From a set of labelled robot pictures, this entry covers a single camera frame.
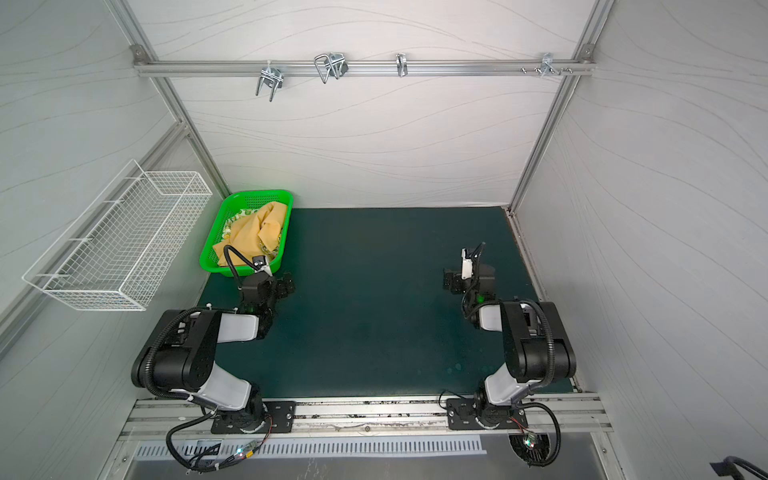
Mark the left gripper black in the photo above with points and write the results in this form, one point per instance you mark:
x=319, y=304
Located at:
x=282, y=285

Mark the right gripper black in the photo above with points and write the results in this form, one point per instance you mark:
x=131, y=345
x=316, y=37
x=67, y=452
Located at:
x=454, y=280

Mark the yellow skirt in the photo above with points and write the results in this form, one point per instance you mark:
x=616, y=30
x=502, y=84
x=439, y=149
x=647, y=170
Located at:
x=257, y=234

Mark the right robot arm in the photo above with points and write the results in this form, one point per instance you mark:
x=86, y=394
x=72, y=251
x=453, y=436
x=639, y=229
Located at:
x=536, y=350

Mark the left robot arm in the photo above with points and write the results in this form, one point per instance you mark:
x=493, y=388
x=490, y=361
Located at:
x=178, y=359

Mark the floral patterned skirt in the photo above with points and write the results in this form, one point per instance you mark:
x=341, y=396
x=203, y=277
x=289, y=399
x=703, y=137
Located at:
x=227, y=227

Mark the green plastic basket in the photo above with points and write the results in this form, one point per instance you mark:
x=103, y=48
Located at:
x=233, y=204

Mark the dark green table mat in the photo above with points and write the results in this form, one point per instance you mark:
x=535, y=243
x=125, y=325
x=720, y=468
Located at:
x=370, y=315

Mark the metal u-bolt clamp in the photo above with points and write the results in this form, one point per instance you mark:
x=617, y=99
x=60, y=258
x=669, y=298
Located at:
x=270, y=80

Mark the metal double hook clamp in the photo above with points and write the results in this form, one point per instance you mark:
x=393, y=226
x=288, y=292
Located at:
x=331, y=65

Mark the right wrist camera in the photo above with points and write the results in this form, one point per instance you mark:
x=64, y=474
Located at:
x=467, y=265

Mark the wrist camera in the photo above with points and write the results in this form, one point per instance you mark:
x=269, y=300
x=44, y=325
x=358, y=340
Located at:
x=467, y=265
x=261, y=265

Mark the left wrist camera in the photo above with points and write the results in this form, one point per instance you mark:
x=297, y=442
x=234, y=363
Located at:
x=261, y=265

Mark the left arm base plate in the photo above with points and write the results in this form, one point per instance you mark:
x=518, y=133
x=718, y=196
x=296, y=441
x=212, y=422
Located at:
x=256, y=418

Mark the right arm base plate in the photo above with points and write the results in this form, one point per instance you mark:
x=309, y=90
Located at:
x=470, y=415

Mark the white wire basket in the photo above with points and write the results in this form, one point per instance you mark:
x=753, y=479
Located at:
x=116, y=253

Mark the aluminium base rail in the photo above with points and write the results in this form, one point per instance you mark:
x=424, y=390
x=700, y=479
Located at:
x=374, y=416

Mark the white slotted cable duct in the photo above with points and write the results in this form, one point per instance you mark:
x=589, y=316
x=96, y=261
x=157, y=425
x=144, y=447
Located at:
x=327, y=447

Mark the aluminium crossbar rail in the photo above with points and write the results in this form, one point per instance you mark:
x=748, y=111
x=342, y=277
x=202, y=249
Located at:
x=357, y=68

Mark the metal bracket with bolts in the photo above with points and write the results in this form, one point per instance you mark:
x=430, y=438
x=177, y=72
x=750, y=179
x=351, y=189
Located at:
x=547, y=68

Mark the small metal ring hook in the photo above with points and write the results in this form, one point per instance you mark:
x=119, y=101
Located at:
x=401, y=65

